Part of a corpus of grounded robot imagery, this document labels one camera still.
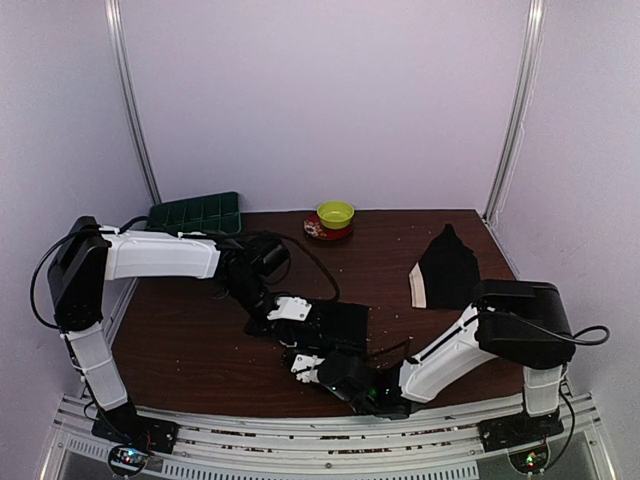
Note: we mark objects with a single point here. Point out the black underwear white trim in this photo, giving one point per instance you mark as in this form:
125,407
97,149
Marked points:
329,327

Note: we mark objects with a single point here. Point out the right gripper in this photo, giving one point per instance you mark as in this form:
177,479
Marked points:
347,354

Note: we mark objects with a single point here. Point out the lime green plastic bowl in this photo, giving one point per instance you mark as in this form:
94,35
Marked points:
335,214

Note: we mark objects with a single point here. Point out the right controller board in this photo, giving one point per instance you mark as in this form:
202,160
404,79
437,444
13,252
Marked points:
530,460

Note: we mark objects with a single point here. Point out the aluminium frame post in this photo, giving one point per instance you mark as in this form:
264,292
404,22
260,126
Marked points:
118,41
514,131

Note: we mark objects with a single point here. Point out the red floral plate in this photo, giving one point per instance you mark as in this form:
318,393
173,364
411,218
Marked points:
313,228

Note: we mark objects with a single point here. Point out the black underwear beige waistband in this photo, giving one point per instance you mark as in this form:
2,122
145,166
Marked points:
445,275

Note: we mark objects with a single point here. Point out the left controller board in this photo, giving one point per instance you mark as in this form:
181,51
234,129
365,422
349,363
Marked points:
127,460

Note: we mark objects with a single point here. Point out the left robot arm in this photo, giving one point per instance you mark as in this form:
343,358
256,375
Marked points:
91,255

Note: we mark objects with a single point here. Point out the aluminium frame post right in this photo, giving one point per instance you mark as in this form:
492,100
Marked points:
514,131

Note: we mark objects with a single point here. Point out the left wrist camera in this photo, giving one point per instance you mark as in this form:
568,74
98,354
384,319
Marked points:
267,254

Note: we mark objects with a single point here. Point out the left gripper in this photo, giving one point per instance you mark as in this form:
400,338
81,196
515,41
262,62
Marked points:
281,327

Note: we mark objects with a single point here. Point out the controller board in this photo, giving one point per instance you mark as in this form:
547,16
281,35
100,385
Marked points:
127,460
530,460

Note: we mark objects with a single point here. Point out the aluminium frame post left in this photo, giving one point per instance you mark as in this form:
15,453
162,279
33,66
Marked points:
118,41

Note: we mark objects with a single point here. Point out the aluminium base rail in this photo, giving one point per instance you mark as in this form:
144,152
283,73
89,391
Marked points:
440,443

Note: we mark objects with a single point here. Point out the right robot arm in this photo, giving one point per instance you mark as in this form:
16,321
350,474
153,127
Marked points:
523,322

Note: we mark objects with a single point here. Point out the green plastic divider tray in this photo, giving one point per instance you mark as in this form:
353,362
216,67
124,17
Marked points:
218,212

